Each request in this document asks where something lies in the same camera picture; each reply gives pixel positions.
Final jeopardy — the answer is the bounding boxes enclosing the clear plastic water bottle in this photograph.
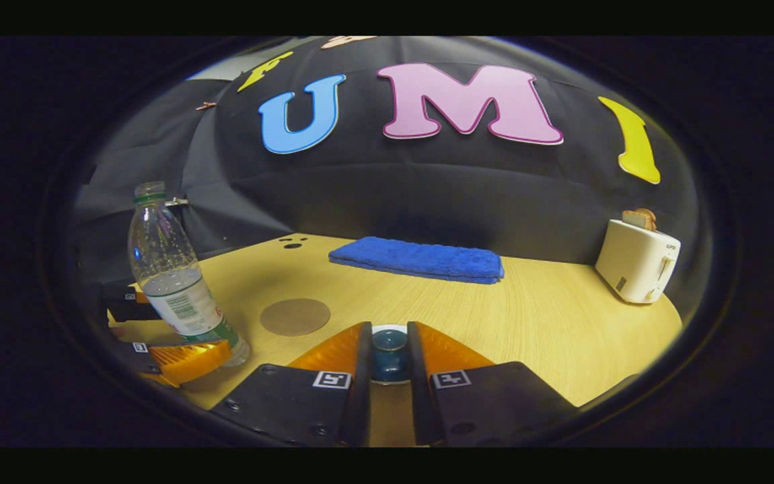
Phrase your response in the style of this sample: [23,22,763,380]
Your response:
[128,181,251,367]

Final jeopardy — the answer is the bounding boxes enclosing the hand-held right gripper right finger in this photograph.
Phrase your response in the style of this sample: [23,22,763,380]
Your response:
[407,321,579,448]

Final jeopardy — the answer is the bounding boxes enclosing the folded blue towel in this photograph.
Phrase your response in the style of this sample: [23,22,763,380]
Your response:
[329,236,505,284]

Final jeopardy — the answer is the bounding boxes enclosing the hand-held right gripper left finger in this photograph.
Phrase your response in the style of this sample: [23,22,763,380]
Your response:
[209,321,373,448]

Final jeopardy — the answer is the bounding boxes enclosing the white toaster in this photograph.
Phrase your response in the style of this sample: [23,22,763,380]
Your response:
[595,218,682,305]

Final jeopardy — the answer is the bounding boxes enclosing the dark teacup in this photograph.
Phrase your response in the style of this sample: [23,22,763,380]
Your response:
[370,323,411,386]

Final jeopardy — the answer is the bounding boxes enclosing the brown toast slice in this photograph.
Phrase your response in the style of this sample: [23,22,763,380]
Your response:
[622,208,657,231]

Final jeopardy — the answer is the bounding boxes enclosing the round brown coaster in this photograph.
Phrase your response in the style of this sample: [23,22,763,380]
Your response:
[260,298,331,337]

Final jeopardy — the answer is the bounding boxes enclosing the black backdrop cloth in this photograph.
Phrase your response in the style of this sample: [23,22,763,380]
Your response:
[71,37,700,283]

